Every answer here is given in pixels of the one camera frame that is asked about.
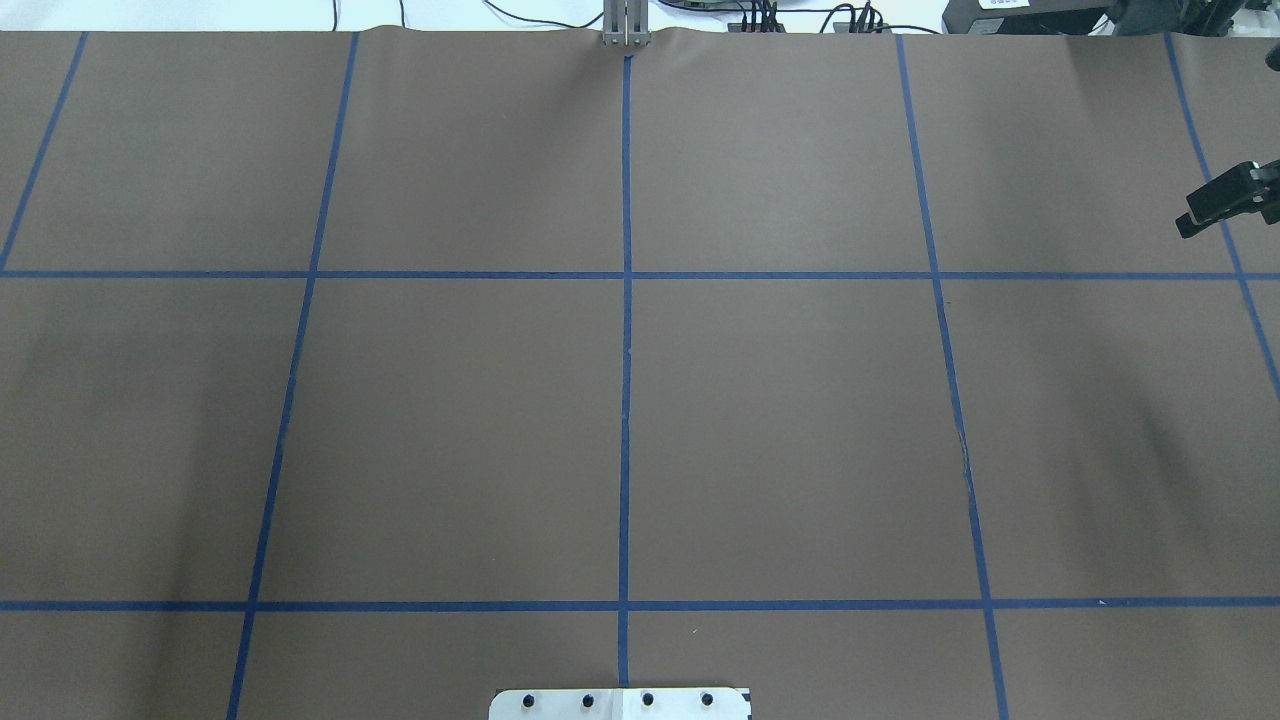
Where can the aluminium frame post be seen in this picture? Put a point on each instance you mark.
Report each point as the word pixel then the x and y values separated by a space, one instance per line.
pixel 625 23

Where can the white mounting base plate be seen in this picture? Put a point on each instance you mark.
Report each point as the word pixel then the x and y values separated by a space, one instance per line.
pixel 622 703

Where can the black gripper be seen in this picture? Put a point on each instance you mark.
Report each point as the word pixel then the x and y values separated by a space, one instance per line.
pixel 1228 200

